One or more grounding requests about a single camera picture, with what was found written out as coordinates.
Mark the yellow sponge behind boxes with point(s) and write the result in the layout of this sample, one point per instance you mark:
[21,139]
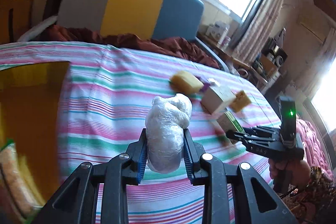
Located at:
[240,102]

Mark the cracker packet green edges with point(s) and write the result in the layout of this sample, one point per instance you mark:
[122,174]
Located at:
[19,194]

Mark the right hand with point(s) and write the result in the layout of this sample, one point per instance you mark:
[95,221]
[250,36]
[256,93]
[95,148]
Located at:
[299,169]

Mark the gold storage box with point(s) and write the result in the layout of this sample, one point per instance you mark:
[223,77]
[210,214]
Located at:
[29,108]

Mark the dark red blanket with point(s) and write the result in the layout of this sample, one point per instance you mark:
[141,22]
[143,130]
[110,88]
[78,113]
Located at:
[175,47]

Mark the pink floral curtain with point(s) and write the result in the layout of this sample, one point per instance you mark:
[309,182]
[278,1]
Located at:
[258,30]

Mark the clear plastic bundle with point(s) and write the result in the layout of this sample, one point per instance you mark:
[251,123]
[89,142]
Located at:
[165,123]

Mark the cluttered side shelf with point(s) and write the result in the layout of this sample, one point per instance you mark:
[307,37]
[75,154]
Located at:
[269,61]

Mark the large yellow sponge block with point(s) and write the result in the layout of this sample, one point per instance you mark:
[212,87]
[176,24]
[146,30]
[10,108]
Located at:
[186,83]

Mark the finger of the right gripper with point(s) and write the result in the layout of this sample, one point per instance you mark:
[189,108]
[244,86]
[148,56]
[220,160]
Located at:
[235,136]
[262,131]

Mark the green medicine box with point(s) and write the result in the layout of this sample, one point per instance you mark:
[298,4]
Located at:
[227,122]

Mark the purple snack bag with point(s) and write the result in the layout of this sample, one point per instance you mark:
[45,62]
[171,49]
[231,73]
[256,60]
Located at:
[207,83]

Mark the grey yellow blue headboard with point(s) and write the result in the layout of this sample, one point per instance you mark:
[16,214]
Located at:
[148,19]

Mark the white product box on desk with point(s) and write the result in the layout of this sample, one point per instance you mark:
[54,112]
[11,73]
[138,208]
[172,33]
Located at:
[217,30]

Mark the pink quilt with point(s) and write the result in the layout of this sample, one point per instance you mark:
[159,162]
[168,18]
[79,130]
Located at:
[314,154]

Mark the white cardboard box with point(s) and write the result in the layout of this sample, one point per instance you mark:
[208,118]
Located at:
[217,98]

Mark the wooden desk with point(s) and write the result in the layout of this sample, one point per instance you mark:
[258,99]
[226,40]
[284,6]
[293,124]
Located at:
[234,65]

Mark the striped bed sheet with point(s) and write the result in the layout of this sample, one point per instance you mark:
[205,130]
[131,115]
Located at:
[106,96]

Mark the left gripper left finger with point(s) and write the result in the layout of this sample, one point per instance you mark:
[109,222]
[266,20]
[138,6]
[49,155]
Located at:
[76,199]

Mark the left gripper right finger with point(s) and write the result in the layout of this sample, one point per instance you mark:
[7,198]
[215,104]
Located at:
[254,200]

